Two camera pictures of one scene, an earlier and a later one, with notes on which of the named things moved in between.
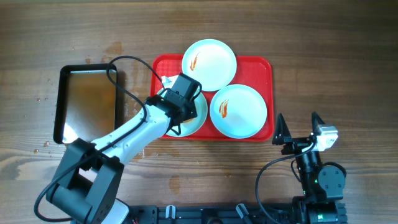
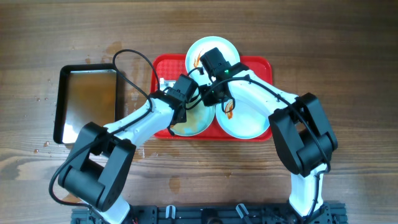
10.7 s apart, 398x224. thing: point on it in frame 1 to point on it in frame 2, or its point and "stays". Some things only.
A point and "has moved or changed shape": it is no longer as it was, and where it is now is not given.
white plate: (161, 92) has moved or changed shape
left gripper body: (189, 107) stays
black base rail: (209, 214) stays
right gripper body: (296, 145) to (211, 97)
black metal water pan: (85, 102) stays
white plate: (238, 111) stays
